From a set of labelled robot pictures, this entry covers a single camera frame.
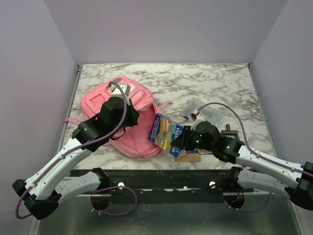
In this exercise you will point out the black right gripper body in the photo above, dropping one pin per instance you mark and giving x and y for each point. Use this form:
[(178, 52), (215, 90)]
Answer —
[(195, 142)]

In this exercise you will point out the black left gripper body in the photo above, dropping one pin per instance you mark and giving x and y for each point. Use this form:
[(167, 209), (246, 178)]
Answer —
[(130, 120)]

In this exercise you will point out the blue treehouse book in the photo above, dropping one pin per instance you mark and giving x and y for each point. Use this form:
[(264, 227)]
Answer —
[(163, 132)]

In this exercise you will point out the pink student backpack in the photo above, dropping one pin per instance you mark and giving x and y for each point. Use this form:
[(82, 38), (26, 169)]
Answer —
[(134, 143)]

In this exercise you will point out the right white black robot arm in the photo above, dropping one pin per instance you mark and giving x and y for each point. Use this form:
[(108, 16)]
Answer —
[(255, 169)]

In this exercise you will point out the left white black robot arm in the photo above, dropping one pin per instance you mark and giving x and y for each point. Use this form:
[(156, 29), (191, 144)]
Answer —
[(46, 190)]

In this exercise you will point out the clear plastic bag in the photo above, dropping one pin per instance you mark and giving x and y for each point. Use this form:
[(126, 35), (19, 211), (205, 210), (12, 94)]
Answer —
[(209, 113)]

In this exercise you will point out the black metal clamp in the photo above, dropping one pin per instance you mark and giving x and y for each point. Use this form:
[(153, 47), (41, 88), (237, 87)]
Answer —
[(230, 133)]

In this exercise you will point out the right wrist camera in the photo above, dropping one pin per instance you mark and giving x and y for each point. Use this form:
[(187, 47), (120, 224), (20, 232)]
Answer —
[(196, 118)]

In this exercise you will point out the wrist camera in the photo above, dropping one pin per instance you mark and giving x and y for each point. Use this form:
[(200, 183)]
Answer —
[(124, 88), (196, 118)]

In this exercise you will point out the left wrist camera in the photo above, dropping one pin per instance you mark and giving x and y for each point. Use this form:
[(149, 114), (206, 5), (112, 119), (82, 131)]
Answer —
[(124, 88)]

